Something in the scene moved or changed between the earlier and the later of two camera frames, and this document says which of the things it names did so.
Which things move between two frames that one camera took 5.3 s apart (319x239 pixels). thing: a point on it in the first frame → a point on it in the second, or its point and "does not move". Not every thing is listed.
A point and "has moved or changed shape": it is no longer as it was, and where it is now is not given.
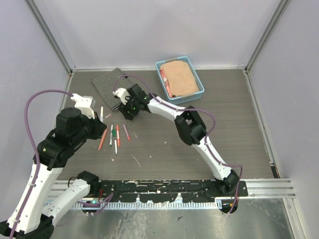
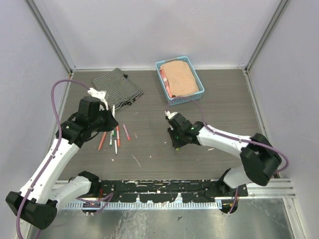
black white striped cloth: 108,82 does not move
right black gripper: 124,109 → 176,144
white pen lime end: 101,114 has moved or changed shape
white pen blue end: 115,147 does not move
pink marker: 127,133 does not move
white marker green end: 110,139 does not move
